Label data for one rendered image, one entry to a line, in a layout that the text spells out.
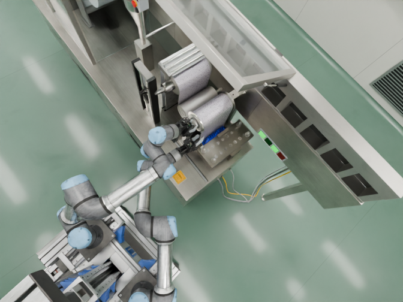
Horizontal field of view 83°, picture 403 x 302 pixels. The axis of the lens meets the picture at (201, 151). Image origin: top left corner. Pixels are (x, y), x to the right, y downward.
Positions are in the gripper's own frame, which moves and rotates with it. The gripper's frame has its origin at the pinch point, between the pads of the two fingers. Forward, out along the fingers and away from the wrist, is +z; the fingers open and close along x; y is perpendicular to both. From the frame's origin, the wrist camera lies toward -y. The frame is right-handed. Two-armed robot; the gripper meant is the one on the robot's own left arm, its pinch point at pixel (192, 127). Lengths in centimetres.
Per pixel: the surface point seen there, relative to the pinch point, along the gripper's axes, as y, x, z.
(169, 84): 9.2, 25.6, -5.2
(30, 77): -143, 196, 25
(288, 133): 34, -38, 20
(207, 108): 12.2, 2.8, 6.6
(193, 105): 4.5, 12.2, 9.7
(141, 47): 1, 71, 15
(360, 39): 113, -6, 257
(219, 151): -10.4, -18.2, 23.6
